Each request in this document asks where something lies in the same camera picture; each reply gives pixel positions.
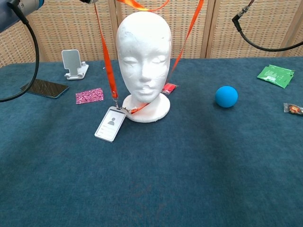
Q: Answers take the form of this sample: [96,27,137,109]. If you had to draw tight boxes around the white foam mannequin head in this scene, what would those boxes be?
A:
[116,11,172,123]

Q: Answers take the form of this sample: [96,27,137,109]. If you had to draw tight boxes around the blue table cloth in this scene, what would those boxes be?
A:
[0,56,303,227]

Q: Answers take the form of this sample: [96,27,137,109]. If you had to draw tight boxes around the white ID card holder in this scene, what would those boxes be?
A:
[94,106,127,143]

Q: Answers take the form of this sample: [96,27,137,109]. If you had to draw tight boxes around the small red packet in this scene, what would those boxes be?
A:
[161,82,178,95]

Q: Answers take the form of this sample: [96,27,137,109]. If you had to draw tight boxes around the pink patterned card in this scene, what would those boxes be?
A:
[75,87,105,105]

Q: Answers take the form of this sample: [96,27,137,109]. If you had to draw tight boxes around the white phone stand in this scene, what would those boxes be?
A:
[61,49,89,81]

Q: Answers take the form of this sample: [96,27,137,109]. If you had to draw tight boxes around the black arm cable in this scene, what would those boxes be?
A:
[0,1,40,103]
[232,0,303,52]

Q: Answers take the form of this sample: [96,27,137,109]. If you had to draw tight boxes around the woven wicker screen panel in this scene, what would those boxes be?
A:
[115,0,216,60]
[18,0,119,62]
[0,20,47,68]
[205,0,303,59]
[283,23,303,57]

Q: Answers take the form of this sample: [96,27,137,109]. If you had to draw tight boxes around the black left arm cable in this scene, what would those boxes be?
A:
[0,1,40,103]

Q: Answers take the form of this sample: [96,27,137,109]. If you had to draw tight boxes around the black smartphone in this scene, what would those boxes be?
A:
[20,79,70,99]

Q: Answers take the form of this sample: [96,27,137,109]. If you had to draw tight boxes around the blue ball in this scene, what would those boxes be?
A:
[214,85,239,108]

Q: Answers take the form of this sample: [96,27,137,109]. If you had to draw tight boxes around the orange lanyard strap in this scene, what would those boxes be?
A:
[94,0,205,114]

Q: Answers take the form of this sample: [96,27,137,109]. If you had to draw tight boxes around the small clear snack packet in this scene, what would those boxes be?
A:
[283,102,303,116]

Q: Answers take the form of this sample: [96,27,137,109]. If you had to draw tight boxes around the green foil packet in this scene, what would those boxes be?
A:
[257,64,296,89]

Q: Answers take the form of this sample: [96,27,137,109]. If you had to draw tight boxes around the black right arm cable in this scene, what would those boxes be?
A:
[232,0,303,52]

